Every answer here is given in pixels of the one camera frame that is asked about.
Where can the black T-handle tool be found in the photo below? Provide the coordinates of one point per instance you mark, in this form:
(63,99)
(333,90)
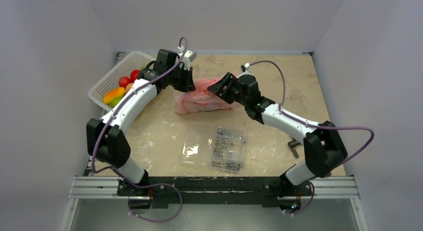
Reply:
(292,146)

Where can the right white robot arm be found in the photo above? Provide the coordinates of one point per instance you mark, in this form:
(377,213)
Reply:
(323,147)

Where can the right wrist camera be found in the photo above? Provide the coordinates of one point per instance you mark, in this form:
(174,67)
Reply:
(244,70)

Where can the green lime fruit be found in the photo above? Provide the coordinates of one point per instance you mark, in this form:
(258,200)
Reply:
(115,102)

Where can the small red apple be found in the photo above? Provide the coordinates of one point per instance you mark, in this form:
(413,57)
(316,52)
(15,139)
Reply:
(124,81)

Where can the large red apple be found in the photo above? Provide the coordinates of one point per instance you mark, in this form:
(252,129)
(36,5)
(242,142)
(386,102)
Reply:
(134,74)

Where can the clear plastic screw box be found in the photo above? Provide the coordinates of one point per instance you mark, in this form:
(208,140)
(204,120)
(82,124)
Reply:
(214,147)

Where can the pink plastic bag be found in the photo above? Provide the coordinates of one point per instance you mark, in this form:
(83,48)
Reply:
(201,100)

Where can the peach fruit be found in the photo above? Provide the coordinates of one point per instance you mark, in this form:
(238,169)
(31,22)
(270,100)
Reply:
(128,87)

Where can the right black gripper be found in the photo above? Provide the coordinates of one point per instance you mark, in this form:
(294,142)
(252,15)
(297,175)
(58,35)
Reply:
(228,89)

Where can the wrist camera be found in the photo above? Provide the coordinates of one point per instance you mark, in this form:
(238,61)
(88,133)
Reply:
(187,58)
(244,70)

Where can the orange yellow mango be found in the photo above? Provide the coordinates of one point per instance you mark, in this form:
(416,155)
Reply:
(113,94)

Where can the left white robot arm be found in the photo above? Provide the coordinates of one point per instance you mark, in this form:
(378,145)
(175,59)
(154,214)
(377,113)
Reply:
(106,140)

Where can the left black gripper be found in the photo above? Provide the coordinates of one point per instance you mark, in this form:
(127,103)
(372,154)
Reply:
(188,85)

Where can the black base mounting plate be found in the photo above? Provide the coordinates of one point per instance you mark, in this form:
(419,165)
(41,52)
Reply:
(268,192)

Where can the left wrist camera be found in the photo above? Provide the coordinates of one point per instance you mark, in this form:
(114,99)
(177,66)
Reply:
(187,58)

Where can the white plastic basket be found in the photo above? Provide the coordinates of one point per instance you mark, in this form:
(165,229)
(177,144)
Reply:
(124,67)

